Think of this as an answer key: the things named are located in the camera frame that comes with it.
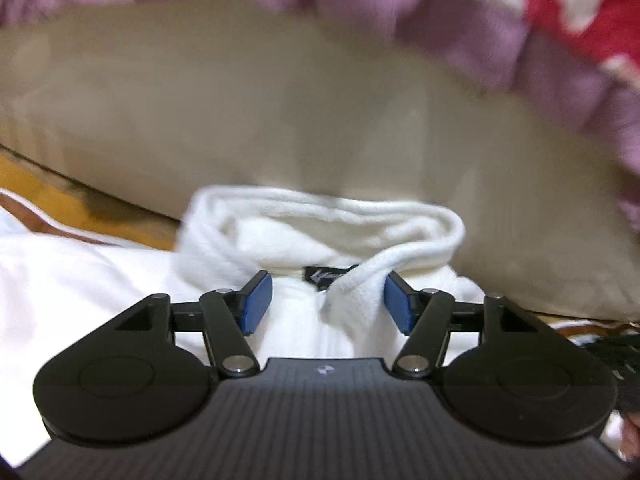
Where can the beige bed frame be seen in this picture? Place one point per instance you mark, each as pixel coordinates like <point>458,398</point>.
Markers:
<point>250,110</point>

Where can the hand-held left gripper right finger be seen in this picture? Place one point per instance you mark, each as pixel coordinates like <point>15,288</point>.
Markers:
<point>397,302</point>

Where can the quilted printed blanket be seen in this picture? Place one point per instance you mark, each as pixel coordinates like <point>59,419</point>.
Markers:
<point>450,10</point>

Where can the checkered rug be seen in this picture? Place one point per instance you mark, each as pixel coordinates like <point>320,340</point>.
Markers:
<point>580,329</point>

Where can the white fleece jacket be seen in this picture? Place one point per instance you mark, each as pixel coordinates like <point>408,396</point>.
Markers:
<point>300,230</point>

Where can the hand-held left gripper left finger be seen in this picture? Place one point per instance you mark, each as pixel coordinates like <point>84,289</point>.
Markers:
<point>257,300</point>

